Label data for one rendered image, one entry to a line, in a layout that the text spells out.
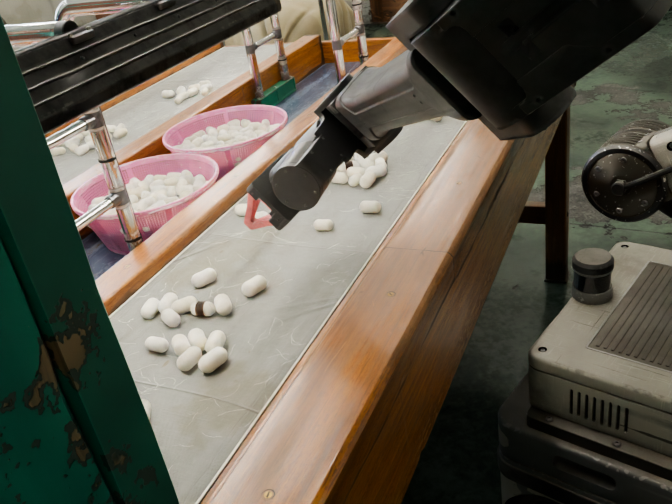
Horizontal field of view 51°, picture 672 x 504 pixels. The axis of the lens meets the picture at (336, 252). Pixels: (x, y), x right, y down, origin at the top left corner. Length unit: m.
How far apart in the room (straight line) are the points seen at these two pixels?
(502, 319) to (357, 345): 1.36
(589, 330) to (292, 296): 0.56
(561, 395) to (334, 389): 0.58
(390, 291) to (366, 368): 0.14
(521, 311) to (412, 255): 1.24
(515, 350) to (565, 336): 0.75
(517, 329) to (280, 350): 1.31
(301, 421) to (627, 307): 0.78
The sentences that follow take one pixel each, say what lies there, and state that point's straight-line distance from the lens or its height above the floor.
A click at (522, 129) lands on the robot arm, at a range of 0.45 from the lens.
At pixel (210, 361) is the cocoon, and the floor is 0.76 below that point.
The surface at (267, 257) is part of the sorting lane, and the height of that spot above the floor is 0.74.
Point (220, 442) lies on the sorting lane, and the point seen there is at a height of 0.74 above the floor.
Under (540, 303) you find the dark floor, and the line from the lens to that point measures 2.18.
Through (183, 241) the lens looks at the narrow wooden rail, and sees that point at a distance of 1.11.
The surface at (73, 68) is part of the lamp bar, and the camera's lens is 0.79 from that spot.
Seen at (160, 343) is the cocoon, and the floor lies 0.76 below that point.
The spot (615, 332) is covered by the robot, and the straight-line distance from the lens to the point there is 1.27.
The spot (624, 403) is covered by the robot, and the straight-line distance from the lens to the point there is 1.19.
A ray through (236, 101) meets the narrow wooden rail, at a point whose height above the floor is 0.73.
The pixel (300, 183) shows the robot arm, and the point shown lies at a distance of 0.77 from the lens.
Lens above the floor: 1.23
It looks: 29 degrees down
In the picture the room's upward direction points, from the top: 10 degrees counter-clockwise
